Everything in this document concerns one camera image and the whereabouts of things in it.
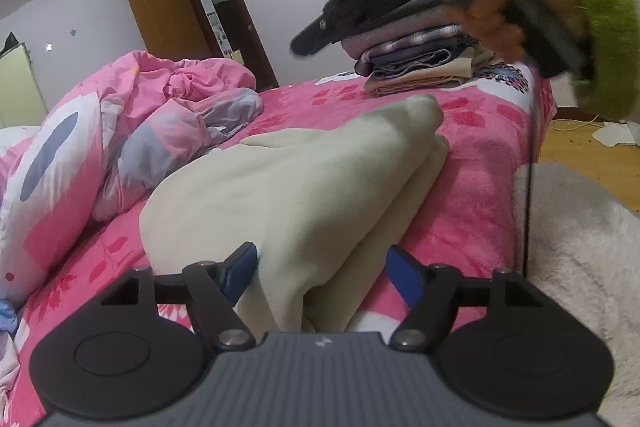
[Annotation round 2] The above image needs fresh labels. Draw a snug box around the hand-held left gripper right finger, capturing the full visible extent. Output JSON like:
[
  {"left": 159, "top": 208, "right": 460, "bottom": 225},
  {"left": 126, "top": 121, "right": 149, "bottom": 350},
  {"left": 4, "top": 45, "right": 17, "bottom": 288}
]
[{"left": 387, "top": 244, "right": 546, "bottom": 352}]

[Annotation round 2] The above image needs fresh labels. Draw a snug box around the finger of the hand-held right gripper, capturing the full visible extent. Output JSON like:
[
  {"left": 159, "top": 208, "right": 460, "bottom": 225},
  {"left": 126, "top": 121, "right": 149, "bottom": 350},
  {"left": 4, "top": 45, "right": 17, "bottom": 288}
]
[{"left": 289, "top": 9, "right": 351, "bottom": 58}]

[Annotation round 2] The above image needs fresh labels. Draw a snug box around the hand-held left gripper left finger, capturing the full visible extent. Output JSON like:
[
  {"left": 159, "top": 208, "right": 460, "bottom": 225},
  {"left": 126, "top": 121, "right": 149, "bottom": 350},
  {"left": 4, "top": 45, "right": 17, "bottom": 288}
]
[{"left": 100, "top": 242, "right": 258, "bottom": 352}]

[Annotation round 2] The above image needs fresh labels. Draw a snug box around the beige zip jacket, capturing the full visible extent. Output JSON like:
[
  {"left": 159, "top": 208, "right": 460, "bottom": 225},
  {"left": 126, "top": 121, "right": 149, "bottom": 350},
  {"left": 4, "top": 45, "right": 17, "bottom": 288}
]
[{"left": 139, "top": 96, "right": 451, "bottom": 335}]

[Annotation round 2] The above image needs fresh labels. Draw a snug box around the stack of folded clothes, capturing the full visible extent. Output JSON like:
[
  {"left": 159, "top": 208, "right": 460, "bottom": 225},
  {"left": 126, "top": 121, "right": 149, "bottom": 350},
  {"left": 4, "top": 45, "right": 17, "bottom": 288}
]
[{"left": 342, "top": 2, "right": 497, "bottom": 98}]

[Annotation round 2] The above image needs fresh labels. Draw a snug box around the pink floral fleece blanket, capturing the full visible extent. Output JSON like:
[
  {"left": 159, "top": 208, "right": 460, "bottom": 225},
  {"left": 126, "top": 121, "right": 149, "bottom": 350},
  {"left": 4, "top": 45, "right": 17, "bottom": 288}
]
[{"left": 12, "top": 59, "right": 557, "bottom": 415}]

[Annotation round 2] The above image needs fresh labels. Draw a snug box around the pink patterned quilt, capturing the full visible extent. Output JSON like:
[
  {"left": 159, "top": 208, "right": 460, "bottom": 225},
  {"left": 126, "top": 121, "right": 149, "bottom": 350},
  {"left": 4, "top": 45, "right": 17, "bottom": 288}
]
[{"left": 0, "top": 49, "right": 265, "bottom": 308}]

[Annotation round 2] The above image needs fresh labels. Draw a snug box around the wooden door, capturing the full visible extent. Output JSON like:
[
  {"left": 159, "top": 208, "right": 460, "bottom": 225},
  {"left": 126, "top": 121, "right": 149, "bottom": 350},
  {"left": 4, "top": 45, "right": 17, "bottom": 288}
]
[{"left": 118, "top": 0, "right": 213, "bottom": 64}]

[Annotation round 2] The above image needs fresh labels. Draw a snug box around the white fluffy rug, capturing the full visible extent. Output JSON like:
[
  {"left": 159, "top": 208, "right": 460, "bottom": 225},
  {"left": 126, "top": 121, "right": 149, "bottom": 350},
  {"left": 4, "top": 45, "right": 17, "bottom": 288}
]
[{"left": 514, "top": 162, "right": 640, "bottom": 427}]

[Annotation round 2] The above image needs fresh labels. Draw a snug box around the light blue garment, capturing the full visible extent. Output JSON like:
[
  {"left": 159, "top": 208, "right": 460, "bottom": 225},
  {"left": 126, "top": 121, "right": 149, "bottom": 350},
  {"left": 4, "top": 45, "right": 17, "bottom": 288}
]
[{"left": 0, "top": 299, "right": 20, "bottom": 334}]

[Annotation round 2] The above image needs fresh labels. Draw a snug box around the white garment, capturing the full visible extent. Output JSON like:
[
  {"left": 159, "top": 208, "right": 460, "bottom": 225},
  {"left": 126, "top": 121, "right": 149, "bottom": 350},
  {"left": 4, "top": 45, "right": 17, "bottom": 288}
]
[{"left": 0, "top": 332, "right": 23, "bottom": 408}]

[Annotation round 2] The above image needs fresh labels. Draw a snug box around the white cardboard piece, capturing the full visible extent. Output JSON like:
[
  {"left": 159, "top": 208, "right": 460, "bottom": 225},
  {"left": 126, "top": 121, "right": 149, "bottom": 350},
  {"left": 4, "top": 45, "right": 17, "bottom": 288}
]
[{"left": 591, "top": 121, "right": 640, "bottom": 148}]

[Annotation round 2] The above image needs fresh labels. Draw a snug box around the pale green cabinet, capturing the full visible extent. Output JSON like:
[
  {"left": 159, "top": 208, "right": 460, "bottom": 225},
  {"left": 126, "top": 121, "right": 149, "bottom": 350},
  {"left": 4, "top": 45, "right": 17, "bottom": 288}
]
[{"left": 0, "top": 41, "right": 49, "bottom": 128}]

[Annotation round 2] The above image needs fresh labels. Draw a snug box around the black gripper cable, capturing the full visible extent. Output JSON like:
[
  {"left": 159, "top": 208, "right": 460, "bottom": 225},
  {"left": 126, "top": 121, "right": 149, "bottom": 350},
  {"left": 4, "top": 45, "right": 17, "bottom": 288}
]
[{"left": 519, "top": 57, "right": 541, "bottom": 280}]

